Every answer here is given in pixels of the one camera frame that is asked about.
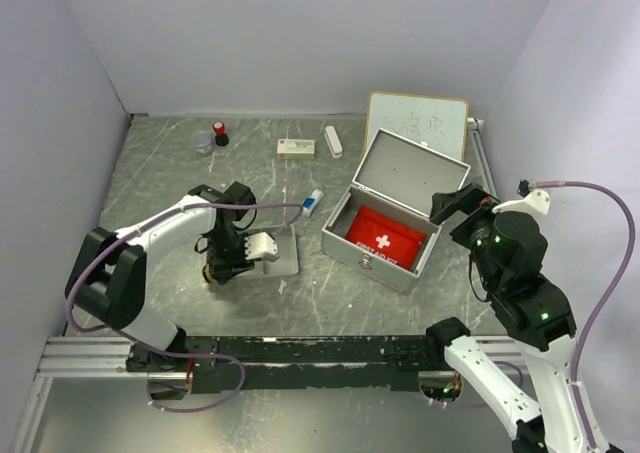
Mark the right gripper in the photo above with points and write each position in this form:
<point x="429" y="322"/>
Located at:
<point x="479" y="201"/>

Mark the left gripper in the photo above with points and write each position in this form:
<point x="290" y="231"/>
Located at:
<point x="223" y="269"/>

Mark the grey plastic divided tray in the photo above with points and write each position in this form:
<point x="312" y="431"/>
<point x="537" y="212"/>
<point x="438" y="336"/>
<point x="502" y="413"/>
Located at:
<point x="288" y="263"/>

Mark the grey metal case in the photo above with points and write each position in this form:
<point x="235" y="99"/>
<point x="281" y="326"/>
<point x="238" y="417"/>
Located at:
<point x="397" y="178"/>

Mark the red first aid kit pouch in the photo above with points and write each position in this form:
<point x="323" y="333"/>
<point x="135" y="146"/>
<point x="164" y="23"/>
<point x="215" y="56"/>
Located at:
<point x="388" y="239"/>

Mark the white blue tube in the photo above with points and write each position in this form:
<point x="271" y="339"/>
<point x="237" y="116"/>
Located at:
<point x="311" y="201"/>

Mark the brown medicine bottle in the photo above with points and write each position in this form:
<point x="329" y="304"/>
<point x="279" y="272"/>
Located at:
<point x="206" y="274"/>

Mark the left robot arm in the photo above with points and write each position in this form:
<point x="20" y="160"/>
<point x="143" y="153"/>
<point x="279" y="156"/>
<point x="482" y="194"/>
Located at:
<point x="109" y="277"/>

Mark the white red medicine box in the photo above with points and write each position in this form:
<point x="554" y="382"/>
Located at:
<point x="289" y="148"/>

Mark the small whiteboard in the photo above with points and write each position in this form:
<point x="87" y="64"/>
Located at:
<point x="439" y="123"/>

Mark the clear lidded plastic cup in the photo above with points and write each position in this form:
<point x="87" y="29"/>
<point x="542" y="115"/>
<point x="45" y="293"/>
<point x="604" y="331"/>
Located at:
<point x="202" y="142"/>

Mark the black bottle red cap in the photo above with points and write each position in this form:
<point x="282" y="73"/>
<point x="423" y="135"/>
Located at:
<point x="220" y="134"/>

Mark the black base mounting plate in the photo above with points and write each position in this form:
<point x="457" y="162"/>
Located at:
<point x="217" y="364"/>

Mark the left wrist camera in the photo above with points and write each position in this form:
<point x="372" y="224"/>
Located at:
<point x="261" y="246"/>

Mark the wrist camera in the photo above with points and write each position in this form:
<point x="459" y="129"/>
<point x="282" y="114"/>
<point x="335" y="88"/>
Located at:
<point x="533" y="201"/>
<point x="261" y="246"/>

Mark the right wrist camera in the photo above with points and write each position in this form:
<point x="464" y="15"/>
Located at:
<point x="533" y="201"/>

